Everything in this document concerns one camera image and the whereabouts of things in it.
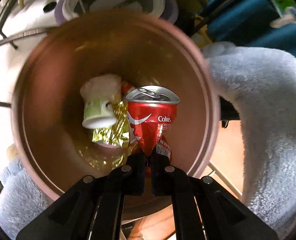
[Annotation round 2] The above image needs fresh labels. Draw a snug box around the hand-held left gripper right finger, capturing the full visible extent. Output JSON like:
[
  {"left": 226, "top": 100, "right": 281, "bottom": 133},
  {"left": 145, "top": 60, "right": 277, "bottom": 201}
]
[{"left": 152, "top": 152, "right": 280, "bottom": 240}]

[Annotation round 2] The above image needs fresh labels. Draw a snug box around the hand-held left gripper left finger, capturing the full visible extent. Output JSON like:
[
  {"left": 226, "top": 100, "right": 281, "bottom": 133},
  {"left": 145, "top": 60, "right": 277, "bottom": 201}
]
[{"left": 16, "top": 152, "right": 147, "bottom": 240}]

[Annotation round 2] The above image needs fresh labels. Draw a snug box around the gold foil wrapper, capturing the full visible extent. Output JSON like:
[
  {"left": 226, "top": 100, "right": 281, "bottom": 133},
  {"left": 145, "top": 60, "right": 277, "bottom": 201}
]
[{"left": 91, "top": 101, "right": 136, "bottom": 148}]

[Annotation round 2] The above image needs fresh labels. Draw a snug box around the crushed red cola can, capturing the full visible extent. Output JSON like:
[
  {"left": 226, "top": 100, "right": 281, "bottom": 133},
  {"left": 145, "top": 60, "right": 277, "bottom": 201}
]
[{"left": 125, "top": 86, "right": 180, "bottom": 166}]

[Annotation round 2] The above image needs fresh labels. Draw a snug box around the white green paper cup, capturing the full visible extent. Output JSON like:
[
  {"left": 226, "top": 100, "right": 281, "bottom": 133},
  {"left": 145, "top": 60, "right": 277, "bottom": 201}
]
[{"left": 82, "top": 99, "right": 117, "bottom": 130}]

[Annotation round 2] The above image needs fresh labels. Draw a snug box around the white tissue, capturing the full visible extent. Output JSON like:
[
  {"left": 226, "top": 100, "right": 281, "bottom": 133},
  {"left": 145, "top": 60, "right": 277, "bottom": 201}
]
[{"left": 80, "top": 74, "right": 122, "bottom": 103}]

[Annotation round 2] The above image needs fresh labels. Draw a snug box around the brown round waste bin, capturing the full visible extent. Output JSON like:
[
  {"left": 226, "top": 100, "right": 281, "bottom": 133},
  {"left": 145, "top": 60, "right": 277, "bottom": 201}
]
[{"left": 11, "top": 10, "right": 220, "bottom": 214}]

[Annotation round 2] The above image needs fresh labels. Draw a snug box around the pale fluffy robe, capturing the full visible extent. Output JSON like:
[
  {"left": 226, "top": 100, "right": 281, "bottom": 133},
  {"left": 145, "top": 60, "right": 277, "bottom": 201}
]
[{"left": 0, "top": 41, "right": 296, "bottom": 240}]

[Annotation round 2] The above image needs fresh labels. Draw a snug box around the white purple plush slipper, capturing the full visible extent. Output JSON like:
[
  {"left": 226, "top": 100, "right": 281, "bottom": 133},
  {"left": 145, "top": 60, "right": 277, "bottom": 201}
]
[{"left": 41, "top": 0, "right": 180, "bottom": 25}]

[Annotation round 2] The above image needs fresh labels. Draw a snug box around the braided metal hose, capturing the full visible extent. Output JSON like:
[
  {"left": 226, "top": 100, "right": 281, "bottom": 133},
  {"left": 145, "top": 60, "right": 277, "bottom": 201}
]
[{"left": 0, "top": 28, "right": 49, "bottom": 48}]

